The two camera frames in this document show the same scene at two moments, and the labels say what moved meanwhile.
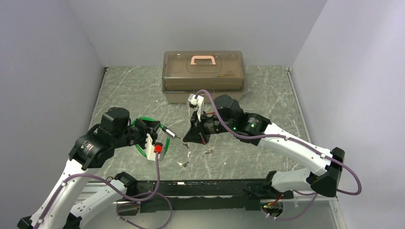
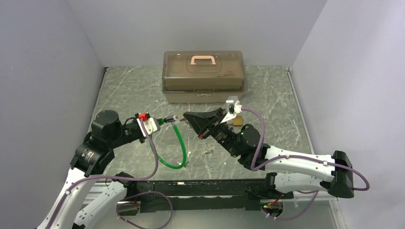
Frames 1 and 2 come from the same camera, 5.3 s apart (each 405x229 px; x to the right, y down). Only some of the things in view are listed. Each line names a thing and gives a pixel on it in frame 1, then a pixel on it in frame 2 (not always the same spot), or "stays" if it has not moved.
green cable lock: (166, 130) -> (161, 121)
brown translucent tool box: (184, 73) stays
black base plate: (204, 195) stays
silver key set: (209, 150) stays
